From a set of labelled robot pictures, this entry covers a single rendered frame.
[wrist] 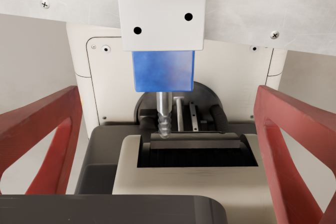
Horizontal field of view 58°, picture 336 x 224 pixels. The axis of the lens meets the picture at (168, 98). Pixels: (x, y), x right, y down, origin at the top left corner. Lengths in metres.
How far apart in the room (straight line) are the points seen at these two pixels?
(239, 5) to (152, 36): 0.08
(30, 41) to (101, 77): 0.41
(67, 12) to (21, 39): 0.99
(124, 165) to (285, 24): 0.27
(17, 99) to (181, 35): 1.24
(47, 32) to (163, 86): 0.99
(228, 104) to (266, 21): 0.71
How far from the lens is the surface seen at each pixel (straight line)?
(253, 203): 0.40
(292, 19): 0.26
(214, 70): 0.87
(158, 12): 0.18
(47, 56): 1.23
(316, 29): 0.27
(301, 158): 1.63
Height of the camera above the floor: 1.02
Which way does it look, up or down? 55 degrees down
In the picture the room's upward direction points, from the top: 179 degrees clockwise
